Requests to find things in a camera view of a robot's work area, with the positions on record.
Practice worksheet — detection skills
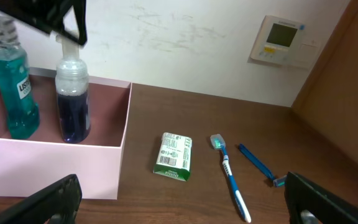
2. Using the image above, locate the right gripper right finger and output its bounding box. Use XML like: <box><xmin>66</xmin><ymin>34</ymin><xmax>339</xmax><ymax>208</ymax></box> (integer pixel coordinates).
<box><xmin>285</xmin><ymin>172</ymin><xmax>358</xmax><ymax>224</ymax></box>

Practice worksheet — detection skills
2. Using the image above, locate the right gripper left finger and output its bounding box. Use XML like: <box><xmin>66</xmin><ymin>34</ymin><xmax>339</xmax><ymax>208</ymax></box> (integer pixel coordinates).
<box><xmin>0</xmin><ymin>174</ymin><xmax>82</xmax><ymax>224</ymax></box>

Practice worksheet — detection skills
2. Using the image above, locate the blue white toothbrush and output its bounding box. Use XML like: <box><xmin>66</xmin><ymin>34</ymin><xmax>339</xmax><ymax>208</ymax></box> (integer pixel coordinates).
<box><xmin>210</xmin><ymin>134</ymin><xmax>252</xmax><ymax>223</ymax></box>

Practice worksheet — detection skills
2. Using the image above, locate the wall thermostat panel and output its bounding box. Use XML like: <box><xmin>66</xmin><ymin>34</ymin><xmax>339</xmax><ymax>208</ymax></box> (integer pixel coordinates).
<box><xmin>250</xmin><ymin>16</ymin><xmax>320</xmax><ymax>69</ymax></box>

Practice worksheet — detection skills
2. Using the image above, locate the pink cardboard box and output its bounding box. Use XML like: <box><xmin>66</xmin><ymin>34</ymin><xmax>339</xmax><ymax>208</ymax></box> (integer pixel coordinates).
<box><xmin>0</xmin><ymin>68</ymin><xmax>132</xmax><ymax>200</ymax></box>

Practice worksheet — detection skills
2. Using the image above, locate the green white soap box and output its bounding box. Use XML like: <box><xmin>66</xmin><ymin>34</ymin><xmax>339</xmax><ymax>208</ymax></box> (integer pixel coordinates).
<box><xmin>153</xmin><ymin>133</ymin><xmax>193</xmax><ymax>182</ymax></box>

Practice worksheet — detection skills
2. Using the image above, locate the clear foam pump bottle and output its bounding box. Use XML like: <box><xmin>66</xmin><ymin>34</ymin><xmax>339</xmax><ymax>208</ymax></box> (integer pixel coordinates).
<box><xmin>55</xmin><ymin>35</ymin><xmax>91</xmax><ymax>143</ymax></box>

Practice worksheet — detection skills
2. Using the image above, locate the teal mouthwash bottle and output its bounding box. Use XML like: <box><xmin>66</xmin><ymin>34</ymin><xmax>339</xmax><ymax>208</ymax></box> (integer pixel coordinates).
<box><xmin>0</xmin><ymin>16</ymin><xmax>40</xmax><ymax>139</ymax></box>

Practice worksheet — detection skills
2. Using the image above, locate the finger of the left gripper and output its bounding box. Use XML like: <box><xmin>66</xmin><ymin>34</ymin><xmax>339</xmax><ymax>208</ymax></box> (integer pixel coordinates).
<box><xmin>0</xmin><ymin>0</ymin><xmax>88</xmax><ymax>46</ymax></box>

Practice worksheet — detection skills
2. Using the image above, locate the blue disposable razor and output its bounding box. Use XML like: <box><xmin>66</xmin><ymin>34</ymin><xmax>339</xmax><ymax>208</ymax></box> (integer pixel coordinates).
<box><xmin>238</xmin><ymin>144</ymin><xmax>287</xmax><ymax>187</ymax></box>

